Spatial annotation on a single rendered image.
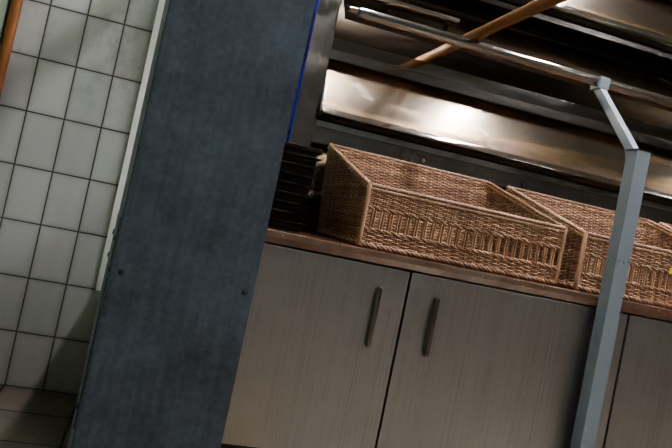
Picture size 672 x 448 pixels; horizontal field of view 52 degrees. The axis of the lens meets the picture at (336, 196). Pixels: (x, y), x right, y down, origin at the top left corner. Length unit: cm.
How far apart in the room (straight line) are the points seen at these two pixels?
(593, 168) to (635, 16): 55
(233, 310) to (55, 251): 114
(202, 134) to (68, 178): 113
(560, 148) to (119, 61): 143
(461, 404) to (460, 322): 20
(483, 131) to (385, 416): 103
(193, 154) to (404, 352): 86
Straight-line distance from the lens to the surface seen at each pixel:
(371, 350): 164
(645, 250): 201
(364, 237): 164
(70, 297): 210
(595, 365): 184
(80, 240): 208
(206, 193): 99
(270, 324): 157
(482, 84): 233
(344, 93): 216
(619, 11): 263
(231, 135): 99
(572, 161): 246
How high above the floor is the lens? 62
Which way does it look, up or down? 2 degrees up
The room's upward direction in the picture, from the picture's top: 12 degrees clockwise
